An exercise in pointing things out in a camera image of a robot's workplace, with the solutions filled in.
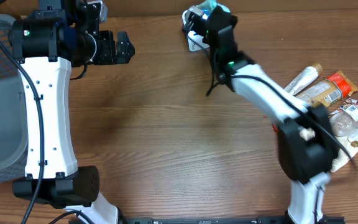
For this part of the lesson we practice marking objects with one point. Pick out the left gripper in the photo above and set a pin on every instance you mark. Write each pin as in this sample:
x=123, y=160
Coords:
x=107, y=48

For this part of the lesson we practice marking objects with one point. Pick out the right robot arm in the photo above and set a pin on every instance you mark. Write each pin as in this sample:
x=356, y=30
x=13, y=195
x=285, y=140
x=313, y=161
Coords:
x=306, y=145

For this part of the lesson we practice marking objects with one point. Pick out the grey plastic shopping basket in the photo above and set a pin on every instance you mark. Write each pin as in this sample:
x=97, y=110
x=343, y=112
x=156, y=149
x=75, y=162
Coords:
x=13, y=122

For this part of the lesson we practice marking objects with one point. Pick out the white brown bread bag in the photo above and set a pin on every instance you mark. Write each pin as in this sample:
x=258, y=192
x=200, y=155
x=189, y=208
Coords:
x=344, y=122

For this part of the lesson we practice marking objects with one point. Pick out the white barcode scanner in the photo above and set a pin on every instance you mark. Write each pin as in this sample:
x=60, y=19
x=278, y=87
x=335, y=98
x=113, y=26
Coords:
x=195, y=41

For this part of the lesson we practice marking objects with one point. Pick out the orange pasta package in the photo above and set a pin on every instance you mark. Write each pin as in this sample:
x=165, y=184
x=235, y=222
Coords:
x=329, y=90

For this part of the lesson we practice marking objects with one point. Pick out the teal toilet tissue pack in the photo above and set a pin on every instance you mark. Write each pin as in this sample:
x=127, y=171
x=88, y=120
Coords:
x=208, y=6

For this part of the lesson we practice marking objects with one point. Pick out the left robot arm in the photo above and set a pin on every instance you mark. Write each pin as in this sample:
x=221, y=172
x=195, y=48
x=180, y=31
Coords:
x=46, y=45

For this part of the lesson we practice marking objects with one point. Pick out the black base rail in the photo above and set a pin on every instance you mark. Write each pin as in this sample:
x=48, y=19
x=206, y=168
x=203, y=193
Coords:
x=259, y=220

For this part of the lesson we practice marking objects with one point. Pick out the white green tube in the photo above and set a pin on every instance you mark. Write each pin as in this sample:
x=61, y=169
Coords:
x=305, y=78

